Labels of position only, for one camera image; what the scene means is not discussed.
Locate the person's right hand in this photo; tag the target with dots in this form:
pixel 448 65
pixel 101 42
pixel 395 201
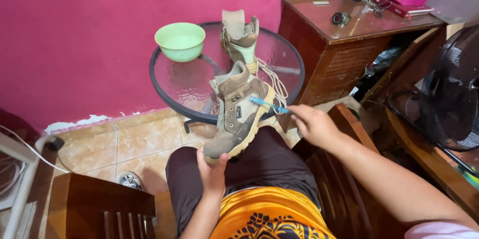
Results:
pixel 316 124

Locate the person's left hand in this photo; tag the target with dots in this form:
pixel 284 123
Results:
pixel 212 176

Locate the person's right fingers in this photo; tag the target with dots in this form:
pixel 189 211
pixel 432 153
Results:
pixel 299 117

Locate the blue toothbrush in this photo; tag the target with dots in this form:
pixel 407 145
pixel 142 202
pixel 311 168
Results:
pixel 267 105

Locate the brown unlaced hiking boot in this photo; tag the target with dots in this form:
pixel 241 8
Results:
pixel 239 109

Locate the person's dark brown shorts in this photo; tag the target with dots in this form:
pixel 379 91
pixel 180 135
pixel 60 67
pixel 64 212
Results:
pixel 254 171

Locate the wooden chair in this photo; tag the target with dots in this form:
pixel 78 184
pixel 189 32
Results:
pixel 101 209
pixel 351 179

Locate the round glass side table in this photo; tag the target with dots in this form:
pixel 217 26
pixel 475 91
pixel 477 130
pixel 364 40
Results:
pixel 228 70

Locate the brown wooden desk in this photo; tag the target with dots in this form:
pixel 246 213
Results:
pixel 344 44

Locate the brown hiking boot with laces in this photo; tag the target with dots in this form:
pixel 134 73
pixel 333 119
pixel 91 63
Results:
pixel 241 42

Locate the person's orange patterned shirt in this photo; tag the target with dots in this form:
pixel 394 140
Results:
pixel 269 216

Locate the black wristwatch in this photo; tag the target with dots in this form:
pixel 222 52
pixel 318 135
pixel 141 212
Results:
pixel 341 18

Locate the keys on desk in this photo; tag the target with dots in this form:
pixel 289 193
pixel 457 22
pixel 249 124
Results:
pixel 376 6

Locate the green plastic bowl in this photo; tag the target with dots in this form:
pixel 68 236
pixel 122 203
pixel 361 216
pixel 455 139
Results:
pixel 180 41

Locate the red flat box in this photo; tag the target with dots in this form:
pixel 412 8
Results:
pixel 391 6

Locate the black standing fan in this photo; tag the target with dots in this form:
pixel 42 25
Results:
pixel 449 93

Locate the grey sneaker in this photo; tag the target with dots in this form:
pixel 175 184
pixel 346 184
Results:
pixel 130 181

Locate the white metal frame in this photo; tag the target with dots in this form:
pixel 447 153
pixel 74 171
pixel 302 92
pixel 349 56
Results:
pixel 22 171

